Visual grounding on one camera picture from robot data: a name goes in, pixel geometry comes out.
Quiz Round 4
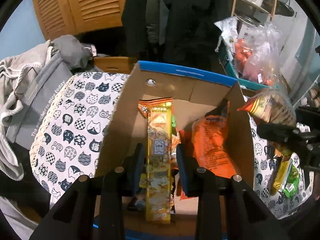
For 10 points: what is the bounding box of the gold biscuit pack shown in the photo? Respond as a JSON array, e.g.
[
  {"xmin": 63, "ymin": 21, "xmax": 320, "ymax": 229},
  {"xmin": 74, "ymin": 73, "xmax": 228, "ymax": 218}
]
[
  {"xmin": 270, "ymin": 156, "xmax": 293, "ymax": 196},
  {"xmin": 146, "ymin": 98, "xmax": 172, "ymax": 224}
]

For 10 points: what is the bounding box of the orange green snack bag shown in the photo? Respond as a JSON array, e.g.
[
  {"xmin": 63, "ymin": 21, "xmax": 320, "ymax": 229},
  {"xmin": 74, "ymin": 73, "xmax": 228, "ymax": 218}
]
[{"xmin": 237, "ymin": 88, "xmax": 297, "ymax": 127}]

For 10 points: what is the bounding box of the orange chip bag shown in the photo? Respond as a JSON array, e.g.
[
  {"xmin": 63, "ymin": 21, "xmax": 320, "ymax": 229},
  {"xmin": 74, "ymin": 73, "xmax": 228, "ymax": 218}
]
[{"xmin": 180, "ymin": 99, "xmax": 237, "ymax": 199}]

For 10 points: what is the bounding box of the cat pattern tablecloth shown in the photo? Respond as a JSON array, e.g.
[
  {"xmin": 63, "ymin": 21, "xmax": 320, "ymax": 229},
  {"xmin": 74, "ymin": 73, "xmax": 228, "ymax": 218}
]
[{"xmin": 29, "ymin": 68, "xmax": 313, "ymax": 219}]

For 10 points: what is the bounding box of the blue cardboard box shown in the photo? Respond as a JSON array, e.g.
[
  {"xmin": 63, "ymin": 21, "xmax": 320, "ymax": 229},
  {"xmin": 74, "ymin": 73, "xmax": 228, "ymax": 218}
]
[{"xmin": 93, "ymin": 60, "xmax": 256, "ymax": 238}]

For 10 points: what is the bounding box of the clear bag of fruit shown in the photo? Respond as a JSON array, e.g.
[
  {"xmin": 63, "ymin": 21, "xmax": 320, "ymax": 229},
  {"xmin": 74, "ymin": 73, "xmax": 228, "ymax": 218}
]
[{"xmin": 234, "ymin": 22, "xmax": 282, "ymax": 86}]

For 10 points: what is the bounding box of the teal cardboard box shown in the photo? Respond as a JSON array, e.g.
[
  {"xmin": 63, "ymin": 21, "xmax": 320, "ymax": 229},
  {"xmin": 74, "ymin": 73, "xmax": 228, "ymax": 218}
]
[{"xmin": 216, "ymin": 40, "xmax": 267, "ymax": 91}]

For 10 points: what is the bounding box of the small wooden box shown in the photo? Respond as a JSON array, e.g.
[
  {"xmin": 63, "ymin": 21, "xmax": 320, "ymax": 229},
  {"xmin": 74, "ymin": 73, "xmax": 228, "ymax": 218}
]
[{"xmin": 93, "ymin": 56, "xmax": 137, "ymax": 74}]

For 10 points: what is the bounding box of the grey clothes pile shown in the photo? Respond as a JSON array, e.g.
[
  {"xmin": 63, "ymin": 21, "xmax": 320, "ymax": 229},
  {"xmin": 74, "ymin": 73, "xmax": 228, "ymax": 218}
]
[{"xmin": 1, "ymin": 35, "xmax": 97, "ymax": 181}]

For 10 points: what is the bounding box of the wooden shelf rack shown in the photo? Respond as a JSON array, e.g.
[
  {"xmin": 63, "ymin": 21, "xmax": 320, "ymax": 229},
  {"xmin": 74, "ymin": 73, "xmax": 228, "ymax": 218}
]
[{"xmin": 230, "ymin": 0, "xmax": 296, "ymax": 25}]

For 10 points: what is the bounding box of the black hanging coat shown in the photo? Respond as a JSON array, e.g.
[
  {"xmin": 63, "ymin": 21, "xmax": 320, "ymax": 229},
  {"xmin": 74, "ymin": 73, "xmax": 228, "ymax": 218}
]
[{"xmin": 121, "ymin": 0, "xmax": 230, "ymax": 69}]

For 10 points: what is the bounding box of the wooden louvered cabinet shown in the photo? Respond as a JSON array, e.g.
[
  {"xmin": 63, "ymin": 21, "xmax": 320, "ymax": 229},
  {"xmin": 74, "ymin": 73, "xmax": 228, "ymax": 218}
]
[{"xmin": 33, "ymin": 0, "xmax": 125, "ymax": 40}]

